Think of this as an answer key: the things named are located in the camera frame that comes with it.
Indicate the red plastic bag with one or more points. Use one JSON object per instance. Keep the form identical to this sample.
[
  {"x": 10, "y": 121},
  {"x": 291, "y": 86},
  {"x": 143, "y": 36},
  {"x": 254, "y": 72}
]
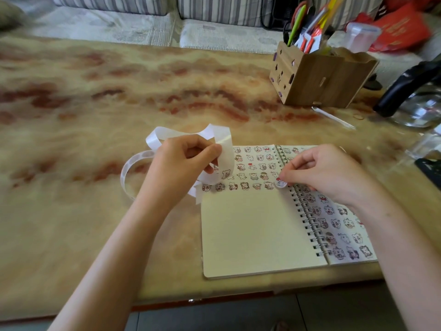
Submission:
[{"x": 401, "y": 29}]

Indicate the orange and white pen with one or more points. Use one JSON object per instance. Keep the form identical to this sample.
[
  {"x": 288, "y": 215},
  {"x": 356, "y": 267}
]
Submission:
[{"x": 311, "y": 39}]

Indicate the black device on sofa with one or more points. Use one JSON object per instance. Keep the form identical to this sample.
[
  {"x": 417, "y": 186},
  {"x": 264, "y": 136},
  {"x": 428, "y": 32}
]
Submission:
[{"x": 284, "y": 8}]

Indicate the round white cartoon sticker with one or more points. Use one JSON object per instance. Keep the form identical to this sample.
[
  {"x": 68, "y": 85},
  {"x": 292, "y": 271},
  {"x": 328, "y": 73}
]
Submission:
[{"x": 279, "y": 184}]

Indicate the black patterned object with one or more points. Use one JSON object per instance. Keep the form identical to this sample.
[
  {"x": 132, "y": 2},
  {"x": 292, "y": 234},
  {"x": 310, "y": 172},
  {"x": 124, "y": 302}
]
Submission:
[{"x": 430, "y": 170}]

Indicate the clear white plastic stick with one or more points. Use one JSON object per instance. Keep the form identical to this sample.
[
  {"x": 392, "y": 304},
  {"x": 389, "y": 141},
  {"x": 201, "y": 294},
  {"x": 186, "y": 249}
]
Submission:
[{"x": 333, "y": 117}]

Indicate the green pen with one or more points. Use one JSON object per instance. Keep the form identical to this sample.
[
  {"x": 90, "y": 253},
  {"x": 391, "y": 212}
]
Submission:
[{"x": 296, "y": 25}]

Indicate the person's left thumb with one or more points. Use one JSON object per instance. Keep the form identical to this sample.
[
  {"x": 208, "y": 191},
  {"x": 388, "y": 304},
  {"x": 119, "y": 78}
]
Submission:
[{"x": 205, "y": 157}]

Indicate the spiral notebook with cartoon stickers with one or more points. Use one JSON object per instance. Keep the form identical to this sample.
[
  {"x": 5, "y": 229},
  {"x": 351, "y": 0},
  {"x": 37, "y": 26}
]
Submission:
[{"x": 255, "y": 230}]

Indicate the white sticker backing tape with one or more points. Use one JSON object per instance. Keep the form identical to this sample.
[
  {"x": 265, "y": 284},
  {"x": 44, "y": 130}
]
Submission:
[{"x": 228, "y": 158}]

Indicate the striped sofa cushion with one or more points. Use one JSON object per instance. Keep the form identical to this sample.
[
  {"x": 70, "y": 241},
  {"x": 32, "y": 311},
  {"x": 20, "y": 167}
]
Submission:
[
  {"x": 113, "y": 3},
  {"x": 220, "y": 10}
]

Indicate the clear plastic container blue rim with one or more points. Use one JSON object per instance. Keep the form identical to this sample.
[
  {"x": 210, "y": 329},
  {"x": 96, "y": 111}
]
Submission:
[{"x": 361, "y": 37}]

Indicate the person's right thumb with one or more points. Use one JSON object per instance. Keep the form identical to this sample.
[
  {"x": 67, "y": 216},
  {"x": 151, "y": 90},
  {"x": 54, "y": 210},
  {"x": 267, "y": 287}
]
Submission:
[{"x": 293, "y": 176}]

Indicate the person's left hand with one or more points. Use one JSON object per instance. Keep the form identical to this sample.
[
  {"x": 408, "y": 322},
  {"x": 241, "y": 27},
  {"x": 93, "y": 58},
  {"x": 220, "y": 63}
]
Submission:
[{"x": 170, "y": 168}]

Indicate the beige patterned sofa mat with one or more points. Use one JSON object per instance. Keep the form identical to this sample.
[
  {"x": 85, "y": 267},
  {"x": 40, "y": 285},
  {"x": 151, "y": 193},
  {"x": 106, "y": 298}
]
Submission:
[
  {"x": 103, "y": 27},
  {"x": 230, "y": 36}
]

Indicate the person's right forearm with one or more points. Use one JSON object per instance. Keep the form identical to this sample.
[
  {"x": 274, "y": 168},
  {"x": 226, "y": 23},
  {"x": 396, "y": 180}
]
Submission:
[{"x": 403, "y": 251}]

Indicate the clear glass cup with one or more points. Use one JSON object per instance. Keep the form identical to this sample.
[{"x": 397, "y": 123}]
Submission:
[{"x": 429, "y": 143}]

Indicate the person's left forearm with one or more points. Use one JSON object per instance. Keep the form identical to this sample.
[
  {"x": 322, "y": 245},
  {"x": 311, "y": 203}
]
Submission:
[{"x": 117, "y": 261}]

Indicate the wooden pen holder box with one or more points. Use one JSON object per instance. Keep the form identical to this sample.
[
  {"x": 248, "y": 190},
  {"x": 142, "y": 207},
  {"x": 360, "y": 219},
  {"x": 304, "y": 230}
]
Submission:
[{"x": 324, "y": 79}]

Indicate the person's right hand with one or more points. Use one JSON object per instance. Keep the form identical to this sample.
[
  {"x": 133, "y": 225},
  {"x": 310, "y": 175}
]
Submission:
[{"x": 330, "y": 172}]

